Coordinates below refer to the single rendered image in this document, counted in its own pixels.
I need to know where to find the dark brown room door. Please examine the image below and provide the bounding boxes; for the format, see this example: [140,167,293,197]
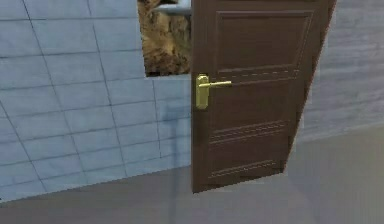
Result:
[190,0,338,194]

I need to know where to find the window with brown view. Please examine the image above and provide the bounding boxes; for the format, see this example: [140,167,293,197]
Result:
[136,0,193,78]

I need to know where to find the brass door handle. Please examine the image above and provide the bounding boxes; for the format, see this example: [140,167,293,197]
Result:
[195,73,233,111]

